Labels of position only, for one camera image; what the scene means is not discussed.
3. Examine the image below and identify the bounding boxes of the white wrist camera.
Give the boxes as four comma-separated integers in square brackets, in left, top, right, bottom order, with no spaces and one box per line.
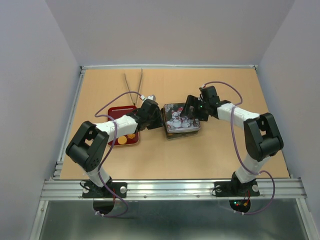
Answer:
[146,94,156,101]
[199,85,207,102]

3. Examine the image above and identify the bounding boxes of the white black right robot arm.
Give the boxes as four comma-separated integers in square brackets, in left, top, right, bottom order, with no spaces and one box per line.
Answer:
[181,81,284,195]

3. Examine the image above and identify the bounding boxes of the purple cable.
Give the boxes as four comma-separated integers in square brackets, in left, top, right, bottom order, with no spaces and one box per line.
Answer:
[94,91,147,218]
[203,81,276,216]

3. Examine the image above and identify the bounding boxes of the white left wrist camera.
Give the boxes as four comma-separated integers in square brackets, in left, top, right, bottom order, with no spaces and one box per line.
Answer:
[146,94,156,101]

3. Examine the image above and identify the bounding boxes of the red rectangular tray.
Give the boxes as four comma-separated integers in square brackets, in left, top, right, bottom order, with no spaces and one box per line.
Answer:
[107,105,140,147]

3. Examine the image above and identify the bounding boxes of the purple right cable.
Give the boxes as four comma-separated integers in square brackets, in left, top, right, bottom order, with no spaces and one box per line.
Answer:
[203,81,276,216]

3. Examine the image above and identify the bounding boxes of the large round tan cookie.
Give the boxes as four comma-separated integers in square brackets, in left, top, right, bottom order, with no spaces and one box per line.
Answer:
[117,136,128,145]

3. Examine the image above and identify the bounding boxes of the metal tongs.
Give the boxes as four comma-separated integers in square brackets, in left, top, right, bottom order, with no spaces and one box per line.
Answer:
[124,68,144,106]

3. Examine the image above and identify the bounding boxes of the aluminium front rail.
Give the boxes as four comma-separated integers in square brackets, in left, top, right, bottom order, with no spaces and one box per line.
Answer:
[40,178,307,202]

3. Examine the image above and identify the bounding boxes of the small round tan cookie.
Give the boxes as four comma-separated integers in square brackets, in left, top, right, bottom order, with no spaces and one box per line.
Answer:
[127,133,136,139]

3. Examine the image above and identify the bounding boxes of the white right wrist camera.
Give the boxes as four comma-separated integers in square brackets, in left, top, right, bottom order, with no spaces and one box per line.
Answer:
[199,85,207,102]

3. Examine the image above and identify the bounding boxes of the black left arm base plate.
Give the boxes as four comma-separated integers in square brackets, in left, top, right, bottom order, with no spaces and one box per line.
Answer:
[79,180,127,199]

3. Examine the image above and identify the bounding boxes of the gold tin lid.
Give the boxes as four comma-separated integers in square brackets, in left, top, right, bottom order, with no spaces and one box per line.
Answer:
[162,103,201,128]

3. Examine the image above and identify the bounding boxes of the gold square tin box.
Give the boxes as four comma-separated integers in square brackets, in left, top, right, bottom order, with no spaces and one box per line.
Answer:
[164,125,201,140]

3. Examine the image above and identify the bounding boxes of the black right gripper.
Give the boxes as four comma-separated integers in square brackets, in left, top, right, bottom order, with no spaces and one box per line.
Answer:
[178,95,209,122]

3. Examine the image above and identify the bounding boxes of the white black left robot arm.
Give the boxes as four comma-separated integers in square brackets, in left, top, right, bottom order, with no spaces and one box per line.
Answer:
[65,95,163,197]

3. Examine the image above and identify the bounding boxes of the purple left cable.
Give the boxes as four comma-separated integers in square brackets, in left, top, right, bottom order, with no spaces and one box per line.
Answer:
[94,91,147,218]

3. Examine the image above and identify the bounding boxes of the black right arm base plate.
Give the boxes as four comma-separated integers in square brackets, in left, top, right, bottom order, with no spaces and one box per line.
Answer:
[213,180,260,197]

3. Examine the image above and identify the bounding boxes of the aluminium table edge rail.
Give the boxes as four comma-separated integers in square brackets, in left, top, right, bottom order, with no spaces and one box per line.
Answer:
[80,64,258,73]

